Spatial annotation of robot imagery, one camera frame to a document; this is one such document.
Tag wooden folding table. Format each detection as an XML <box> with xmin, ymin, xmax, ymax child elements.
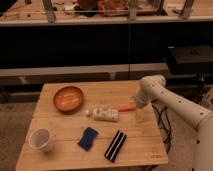
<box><xmin>16</xmin><ymin>81</ymin><xmax>168</xmax><ymax>171</ymax></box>

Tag long workbench shelf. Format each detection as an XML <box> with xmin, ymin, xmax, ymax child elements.
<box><xmin>0</xmin><ymin>0</ymin><xmax>213</xmax><ymax>27</ymax></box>

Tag black box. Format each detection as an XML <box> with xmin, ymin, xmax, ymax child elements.
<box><xmin>165</xmin><ymin>45</ymin><xmax>213</xmax><ymax>75</ymax></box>

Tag black cables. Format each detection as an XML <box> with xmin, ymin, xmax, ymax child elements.
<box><xmin>153</xmin><ymin>103</ymin><xmax>174</xmax><ymax>154</ymax></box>

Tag blue sponge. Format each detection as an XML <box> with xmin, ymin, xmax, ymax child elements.
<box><xmin>78</xmin><ymin>127</ymin><xmax>98</xmax><ymax>151</ymax></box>

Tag white plastic bottle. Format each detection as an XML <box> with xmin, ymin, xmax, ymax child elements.
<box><xmin>85</xmin><ymin>108</ymin><xmax>119</xmax><ymax>122</ymax></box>

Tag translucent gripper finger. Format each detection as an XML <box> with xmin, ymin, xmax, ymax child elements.
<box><xmin>136</xmin><ymin>108</ymin><xmax>146</xmax><ymax>124</ymax></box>

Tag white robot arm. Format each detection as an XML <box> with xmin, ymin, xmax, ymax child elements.
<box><xmin>135</xmin><ymin>75</ymin><xmax>213</xmax><ymax>171</ymax></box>

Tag orange ceramic bowl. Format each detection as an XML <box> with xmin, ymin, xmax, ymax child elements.
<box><xmin>53</xmin><ymin>86</ymin><xmax>84</xmax><ymax>113</ymax></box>

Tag black white striped brush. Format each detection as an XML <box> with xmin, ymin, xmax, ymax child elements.
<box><xmin>104</xmin><ymin>131</ymin><xmax>127</xmax><ymax>162</ymax></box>

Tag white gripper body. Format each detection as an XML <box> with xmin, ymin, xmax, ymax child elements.
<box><xmin>134</xmin><ymin>88</ymin><xmax>151</xmax><ymax>108</ymax></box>

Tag white paper cup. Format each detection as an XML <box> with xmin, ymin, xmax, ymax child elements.
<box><xmin>28</xmin><ymin>128</ymin><xmax>54</xmax><ymax>153</ymax></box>

